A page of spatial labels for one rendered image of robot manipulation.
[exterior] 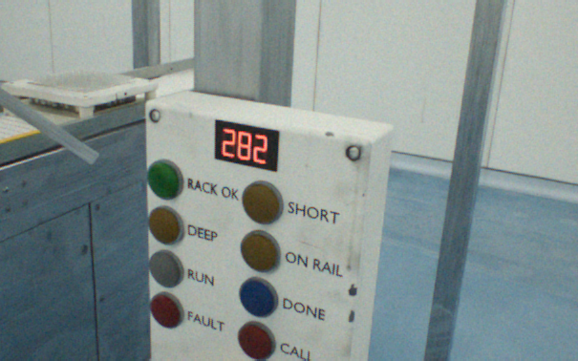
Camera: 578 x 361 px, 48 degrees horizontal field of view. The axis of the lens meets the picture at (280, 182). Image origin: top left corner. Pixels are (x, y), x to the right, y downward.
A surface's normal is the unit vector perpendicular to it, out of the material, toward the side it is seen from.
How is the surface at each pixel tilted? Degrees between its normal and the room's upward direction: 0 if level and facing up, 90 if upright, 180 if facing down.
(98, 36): 90
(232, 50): 90
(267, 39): 90
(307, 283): 90
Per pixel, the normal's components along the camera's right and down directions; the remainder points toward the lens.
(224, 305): -0.46, 0.28
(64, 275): 0.89, 0.19
